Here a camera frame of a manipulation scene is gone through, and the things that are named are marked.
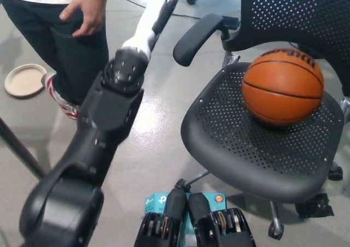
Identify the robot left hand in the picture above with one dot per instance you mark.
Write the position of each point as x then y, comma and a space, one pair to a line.
145, 31

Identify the person's left hand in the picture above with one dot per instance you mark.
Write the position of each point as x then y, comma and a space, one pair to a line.
93, 9

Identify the orange Wilson basketball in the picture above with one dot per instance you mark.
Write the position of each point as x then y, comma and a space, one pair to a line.
281, 88

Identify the person in dark trousers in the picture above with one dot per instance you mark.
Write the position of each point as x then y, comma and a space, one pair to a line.
68, 61

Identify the black perforated office chair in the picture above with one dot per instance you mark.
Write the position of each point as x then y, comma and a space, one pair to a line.
232, 137

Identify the beige paper plate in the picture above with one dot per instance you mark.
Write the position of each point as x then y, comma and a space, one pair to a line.
24, 80

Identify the red and white sneaker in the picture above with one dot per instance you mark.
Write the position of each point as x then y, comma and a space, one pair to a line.
63, 105

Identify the black metal pole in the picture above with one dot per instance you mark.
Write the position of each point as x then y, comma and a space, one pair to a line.
19, 146

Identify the teal tp-link box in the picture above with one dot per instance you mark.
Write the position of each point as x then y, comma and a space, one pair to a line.
158, 200

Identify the black tape floor marker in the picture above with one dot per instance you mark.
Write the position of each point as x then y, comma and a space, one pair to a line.
314, 206

